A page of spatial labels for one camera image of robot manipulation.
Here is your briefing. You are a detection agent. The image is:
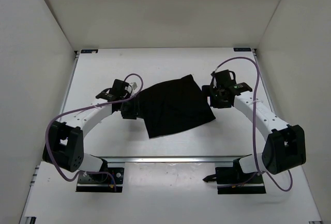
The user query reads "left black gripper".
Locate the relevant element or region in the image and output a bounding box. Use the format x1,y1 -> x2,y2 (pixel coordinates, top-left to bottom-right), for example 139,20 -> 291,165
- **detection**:
118,94 -> 145,120

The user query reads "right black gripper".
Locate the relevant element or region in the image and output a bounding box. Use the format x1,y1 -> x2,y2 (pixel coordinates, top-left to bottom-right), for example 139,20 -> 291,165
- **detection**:
202,85 -> 230,110

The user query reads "black skirt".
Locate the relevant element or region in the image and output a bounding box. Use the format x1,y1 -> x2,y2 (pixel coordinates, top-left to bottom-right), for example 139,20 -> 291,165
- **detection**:
136,74 -> 216,139

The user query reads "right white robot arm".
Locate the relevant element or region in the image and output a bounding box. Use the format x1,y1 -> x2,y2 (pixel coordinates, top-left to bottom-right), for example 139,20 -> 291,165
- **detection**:
202,83 -> 306,183

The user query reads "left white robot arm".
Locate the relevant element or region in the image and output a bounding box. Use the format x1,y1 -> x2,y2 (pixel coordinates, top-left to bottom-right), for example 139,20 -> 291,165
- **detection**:
42,79 -> 138,182

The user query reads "right blue label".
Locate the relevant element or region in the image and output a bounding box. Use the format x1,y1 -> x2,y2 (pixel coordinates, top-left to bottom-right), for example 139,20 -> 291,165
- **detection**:
233,48 -> 251,52

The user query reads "blue label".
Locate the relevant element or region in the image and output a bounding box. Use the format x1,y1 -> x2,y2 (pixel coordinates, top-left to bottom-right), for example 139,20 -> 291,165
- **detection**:
80,49 -> 98,54
233,48 -> 251,52

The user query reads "left blue label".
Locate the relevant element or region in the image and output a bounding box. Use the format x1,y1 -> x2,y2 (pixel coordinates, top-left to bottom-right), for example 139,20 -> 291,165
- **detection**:
80,49 -> 98,54

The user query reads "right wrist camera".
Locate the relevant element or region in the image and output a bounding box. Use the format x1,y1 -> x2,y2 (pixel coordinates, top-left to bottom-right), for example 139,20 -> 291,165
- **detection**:
212,69 -> 236,87

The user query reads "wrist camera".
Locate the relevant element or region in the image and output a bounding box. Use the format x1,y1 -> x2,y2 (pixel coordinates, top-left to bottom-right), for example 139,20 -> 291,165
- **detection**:
212,69 -> 236,87
110,79 -> 137,98

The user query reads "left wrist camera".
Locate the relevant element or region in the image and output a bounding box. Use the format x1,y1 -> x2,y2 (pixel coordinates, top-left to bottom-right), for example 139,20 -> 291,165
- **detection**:
110,79 -> 137,98

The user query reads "aluminium rail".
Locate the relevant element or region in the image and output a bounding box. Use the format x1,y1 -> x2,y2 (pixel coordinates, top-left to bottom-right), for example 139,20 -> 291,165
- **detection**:
102,155 -> 243,163

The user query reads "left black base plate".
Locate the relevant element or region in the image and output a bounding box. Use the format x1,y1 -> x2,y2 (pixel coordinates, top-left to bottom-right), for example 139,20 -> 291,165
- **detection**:
76,167 -> 125,193

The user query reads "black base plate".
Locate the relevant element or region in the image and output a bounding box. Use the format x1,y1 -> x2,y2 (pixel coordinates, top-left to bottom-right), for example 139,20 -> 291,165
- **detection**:
76,167 -> 125,193
203,167 -> 266,195

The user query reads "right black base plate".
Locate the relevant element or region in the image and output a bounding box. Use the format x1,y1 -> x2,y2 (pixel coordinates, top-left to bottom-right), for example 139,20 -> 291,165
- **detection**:
203,167 -> 266,195

